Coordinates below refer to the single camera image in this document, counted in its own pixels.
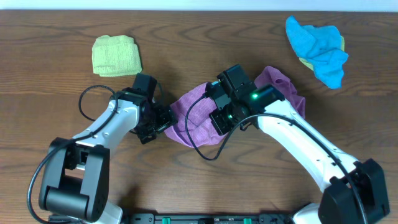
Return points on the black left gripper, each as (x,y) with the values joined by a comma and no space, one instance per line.
(165,119)

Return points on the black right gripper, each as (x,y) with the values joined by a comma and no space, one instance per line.
(221,127)

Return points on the purple microfibre cloth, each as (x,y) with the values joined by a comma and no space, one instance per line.
(196,123)

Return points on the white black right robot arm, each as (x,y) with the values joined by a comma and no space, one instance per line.
(353,191)

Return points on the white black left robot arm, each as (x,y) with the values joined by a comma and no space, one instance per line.
(75,184)

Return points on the folded green cloth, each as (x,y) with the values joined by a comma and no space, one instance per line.
(115,56)

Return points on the yellow-green cloth under blue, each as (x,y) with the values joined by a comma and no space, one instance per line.
(310,66)

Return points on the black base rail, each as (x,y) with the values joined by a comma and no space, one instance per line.
(265,218)

